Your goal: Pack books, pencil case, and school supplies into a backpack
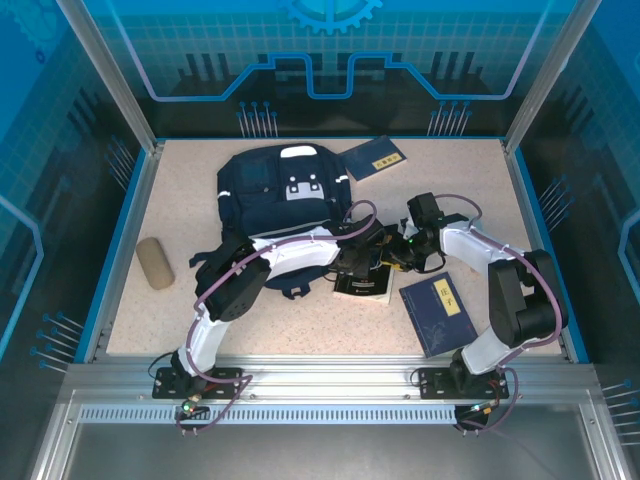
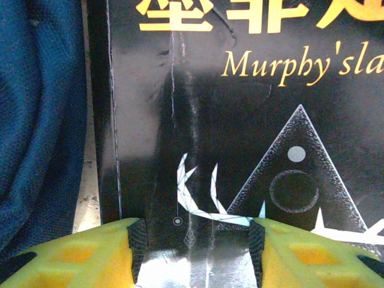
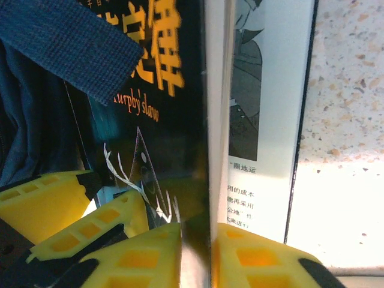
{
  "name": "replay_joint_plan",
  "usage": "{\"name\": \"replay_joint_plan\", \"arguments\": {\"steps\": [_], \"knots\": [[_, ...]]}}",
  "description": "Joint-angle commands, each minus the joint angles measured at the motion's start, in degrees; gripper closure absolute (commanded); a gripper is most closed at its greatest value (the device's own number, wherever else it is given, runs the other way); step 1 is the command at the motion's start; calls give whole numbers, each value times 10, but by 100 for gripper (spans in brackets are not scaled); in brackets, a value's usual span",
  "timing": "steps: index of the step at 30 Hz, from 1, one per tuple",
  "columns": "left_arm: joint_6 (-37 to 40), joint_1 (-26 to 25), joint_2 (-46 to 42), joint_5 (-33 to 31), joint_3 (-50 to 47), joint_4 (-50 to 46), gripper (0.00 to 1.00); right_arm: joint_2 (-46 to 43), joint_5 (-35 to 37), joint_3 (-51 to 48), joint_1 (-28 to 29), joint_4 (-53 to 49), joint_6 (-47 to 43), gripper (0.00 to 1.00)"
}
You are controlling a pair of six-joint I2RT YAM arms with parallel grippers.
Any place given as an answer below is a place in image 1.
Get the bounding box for black book yellow title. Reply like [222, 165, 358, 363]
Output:
[332, 262, 397, 306]

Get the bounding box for navy book bird drawing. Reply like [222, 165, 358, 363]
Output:
[398, 272, 479, 359]

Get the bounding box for navy blue backpack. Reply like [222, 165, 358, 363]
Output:
[188, 143, 362, 301]

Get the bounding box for navy book yellow strip label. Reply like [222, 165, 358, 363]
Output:
[338, 134, 409, 184]

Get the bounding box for tan fabric pencil case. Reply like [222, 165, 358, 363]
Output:
[135, 237, 176, 291]

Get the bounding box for blue table edge strip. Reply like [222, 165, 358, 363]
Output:
[514, 148, 591, 364]
[73, 148, 151, 364]

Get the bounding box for steel sheet shelf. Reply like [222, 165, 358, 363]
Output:
[29, 399, 636, 480]

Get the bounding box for blue printed side panel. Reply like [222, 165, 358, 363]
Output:
[0, 0, 151, 371]
[509, 0, 640, 401]

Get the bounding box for blue printed panel with gear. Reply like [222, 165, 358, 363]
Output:
[82, 0, 576, 139]

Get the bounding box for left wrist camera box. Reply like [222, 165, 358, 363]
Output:
[360, 215, 387, 243]

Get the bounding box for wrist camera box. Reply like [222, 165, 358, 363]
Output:
[360, 215, 387, 243]
[407, 192, 444, 226]

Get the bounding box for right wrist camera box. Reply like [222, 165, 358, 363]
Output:
[407, 192, 444, 226]

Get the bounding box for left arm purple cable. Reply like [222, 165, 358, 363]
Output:
[174, 198, 379, 436]

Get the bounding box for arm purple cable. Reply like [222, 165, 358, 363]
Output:
[174, 198, 379, 436]
[432, 193, 562, 436]

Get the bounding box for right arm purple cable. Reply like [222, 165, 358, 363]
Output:
[432, 193, 562, 436]

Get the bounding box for aluminium frame rail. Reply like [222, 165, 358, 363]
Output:
[64, 353, 599, 407]

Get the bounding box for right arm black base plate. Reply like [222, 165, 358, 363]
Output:
[417, 367, 510, 400]

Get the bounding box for slotted grey cable duct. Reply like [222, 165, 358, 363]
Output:
[78, 405, 459, 426]

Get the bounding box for aluminium frame post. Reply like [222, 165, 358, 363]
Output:
[55, 0, 166, 154]
[502, 0, 604, 154]

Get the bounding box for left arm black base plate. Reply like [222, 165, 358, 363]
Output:
[152, 367, 244, 400]

